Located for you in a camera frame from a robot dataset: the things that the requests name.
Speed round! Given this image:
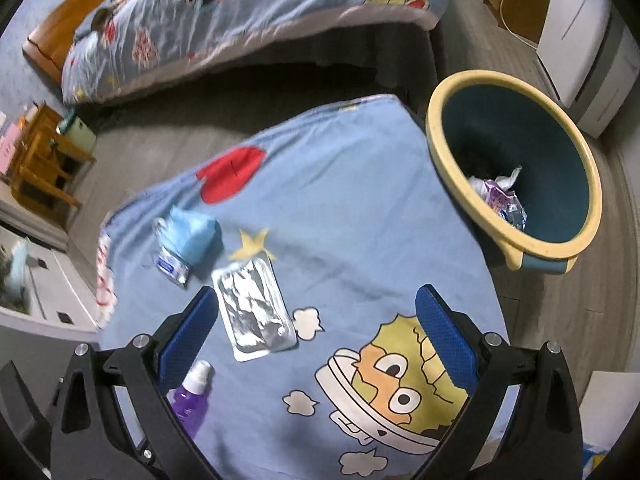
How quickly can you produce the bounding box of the wooden headboard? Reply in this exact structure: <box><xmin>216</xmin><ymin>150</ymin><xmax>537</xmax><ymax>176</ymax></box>
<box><xmin>23</xmin><ymin>0</ymin><xmax>103</xmax><ymax>86</ymax></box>

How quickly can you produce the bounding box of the white paper sheet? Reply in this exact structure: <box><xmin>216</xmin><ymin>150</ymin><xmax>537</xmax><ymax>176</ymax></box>
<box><xmin>579</xmin><ymin>370</ymin><xmax>640</xmax><ymax>451</ymax></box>

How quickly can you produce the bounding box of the trash pile in bin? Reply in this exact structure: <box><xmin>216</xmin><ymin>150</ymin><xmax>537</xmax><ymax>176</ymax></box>
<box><xmin>468</xmin><ymin>166</ymin><xmax>527</xmax><ymax>231</ymax></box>

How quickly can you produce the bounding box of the blue face mask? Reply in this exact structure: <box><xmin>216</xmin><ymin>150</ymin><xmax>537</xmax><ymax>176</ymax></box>
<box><xmin>153</xmin><ymin>206</ymin><xmax>218</xmax><ymax>266</ymax></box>

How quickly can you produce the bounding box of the blue cartoon blanket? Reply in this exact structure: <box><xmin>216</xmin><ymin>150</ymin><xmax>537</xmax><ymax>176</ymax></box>
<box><xmin>96</xmin><ymin>96</ymin><xmax>506</xmax><ymax>479</ymax></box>

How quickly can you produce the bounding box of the small blue label packet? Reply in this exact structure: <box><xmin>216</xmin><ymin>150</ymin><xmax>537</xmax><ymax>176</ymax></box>
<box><xmin>155</xmin><ymin>247</ymin><xmax>191</xmax><ymax>288</ymax></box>

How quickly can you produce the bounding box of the white air purifier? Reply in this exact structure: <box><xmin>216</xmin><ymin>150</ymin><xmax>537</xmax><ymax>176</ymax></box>
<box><xmin>537</xmin><ymin>0</ymin><xmax>639</xmax><ymax>138</ymax></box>

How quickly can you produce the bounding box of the silver foil pouch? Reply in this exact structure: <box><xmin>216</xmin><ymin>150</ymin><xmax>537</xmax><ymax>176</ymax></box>
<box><xmin>212</xmin><ymin>252</ymin><xmax>297</xmax><ymax>362</ymax></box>

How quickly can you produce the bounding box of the wooden stool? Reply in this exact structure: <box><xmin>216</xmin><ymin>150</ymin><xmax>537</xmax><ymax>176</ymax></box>
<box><xmin>10</xmin><ymin>103</ymin><xmax>96</xmax><ymax>228</ymax></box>

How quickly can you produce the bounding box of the purple spray bottle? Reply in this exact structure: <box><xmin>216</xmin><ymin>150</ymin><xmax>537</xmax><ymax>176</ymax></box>
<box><xmin>168</xmin><ymin>360</ymin><xmax>214</xmax><ymax>440</ymax></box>

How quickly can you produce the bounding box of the teal bin yellow rim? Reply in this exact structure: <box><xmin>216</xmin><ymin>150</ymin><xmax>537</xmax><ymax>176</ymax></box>
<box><xmin>425</xmin><ymin>70</ymin><xmax>603</xmax><ymax>275</ymax></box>

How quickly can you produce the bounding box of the white green canister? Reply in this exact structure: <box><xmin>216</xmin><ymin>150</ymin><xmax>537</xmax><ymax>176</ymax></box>
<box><xmin>55</xmin><ymin>110</ymin><xmax>96</xmax><ymax>153</ymax></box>

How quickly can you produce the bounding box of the pink box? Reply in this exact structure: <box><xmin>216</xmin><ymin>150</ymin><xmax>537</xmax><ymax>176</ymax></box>
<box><xmin>0</xmin><ymin>124</ymin><xmax>22</xmax><ymax>174</ymax></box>

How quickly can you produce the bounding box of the bed with blue duvet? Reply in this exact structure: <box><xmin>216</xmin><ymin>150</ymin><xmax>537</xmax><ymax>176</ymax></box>
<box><xmin>61</xmin><ymin>0</ymin><xmax>449</xmax><ymax>105</ymax></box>

